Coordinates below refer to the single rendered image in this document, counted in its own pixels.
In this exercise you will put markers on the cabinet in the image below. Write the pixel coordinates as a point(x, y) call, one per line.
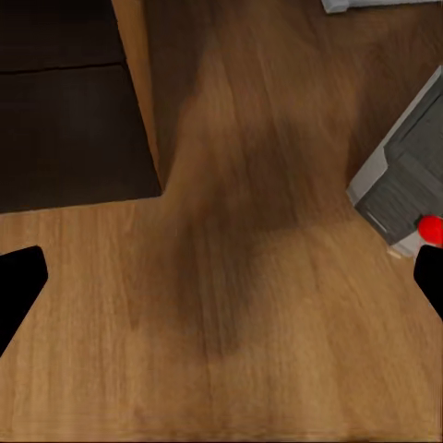
point(76, 111)

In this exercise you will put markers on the desktop computer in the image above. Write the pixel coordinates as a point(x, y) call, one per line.
point(399, 190)

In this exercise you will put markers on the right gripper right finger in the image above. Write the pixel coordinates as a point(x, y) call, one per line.
point(428, 273)

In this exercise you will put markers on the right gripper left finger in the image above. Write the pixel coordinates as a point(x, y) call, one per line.
point(23, 273)

